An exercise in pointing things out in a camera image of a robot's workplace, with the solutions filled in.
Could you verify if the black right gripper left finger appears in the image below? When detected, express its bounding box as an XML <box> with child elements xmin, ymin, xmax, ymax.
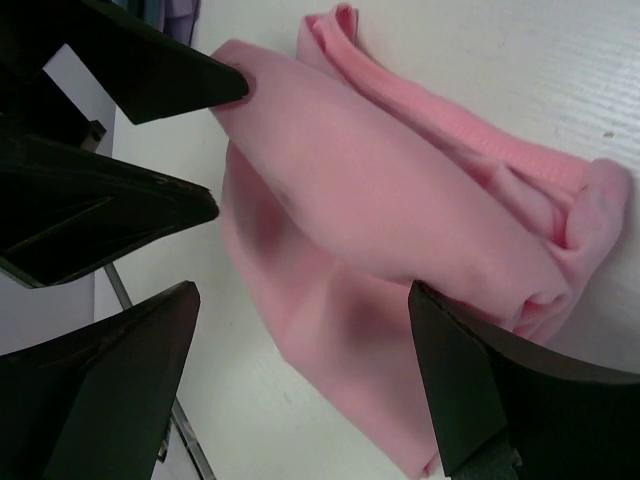
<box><xmin>1</xmin><ymin>281</ymin><xmax>200</xmax><ymax>480</ymax></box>

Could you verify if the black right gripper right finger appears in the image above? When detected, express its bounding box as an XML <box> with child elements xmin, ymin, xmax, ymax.
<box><xmin>408</xmin><ymin>282</ymin><xmax>639</xmax><ymax>480</ymax></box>

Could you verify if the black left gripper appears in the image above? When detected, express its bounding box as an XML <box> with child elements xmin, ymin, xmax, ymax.
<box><xmin>1</xmin><ymin>1</ymin><xmax>249</xmax><ymax>288</ymax></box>

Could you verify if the folded lavender t shirt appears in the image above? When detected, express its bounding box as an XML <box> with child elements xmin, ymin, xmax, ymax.
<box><xmin>113</xmin><ymin>0</ymin><xmax>201</xmax><ymax>46</ymax></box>

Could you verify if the pink t shirt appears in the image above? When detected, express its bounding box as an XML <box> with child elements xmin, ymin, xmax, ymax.
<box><xmin>213</xmin><ymin>4</ymin><xmax>630</xmax><ymax>479</ymax></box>

